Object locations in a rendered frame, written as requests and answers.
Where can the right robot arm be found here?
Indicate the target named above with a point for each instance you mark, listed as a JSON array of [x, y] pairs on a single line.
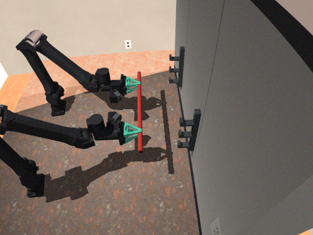
[[78, 137]]

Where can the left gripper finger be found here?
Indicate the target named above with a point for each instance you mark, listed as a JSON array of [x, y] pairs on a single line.
[[130, 90], [131, 84]]

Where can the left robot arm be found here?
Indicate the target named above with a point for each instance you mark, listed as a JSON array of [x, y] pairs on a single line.
[[53, 91]]

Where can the red metal bar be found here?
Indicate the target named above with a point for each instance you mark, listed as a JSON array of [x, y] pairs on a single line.
[[139, 114]]

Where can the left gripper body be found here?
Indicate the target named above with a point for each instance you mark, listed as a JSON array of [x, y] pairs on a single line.
[[122, 84]]

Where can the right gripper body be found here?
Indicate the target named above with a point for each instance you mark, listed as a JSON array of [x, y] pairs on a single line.
[[116, 134]]

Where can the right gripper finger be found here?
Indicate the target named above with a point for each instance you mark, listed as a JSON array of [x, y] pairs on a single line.
[[127, 139], [126, 133]]

